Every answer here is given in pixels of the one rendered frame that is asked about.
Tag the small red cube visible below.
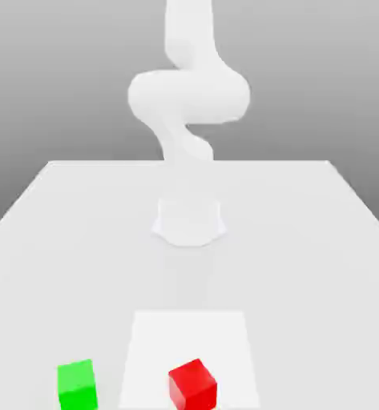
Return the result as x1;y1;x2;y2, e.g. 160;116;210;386
167;357;218;410

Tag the small green cube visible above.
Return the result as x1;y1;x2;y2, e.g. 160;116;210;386
56;359;99;410

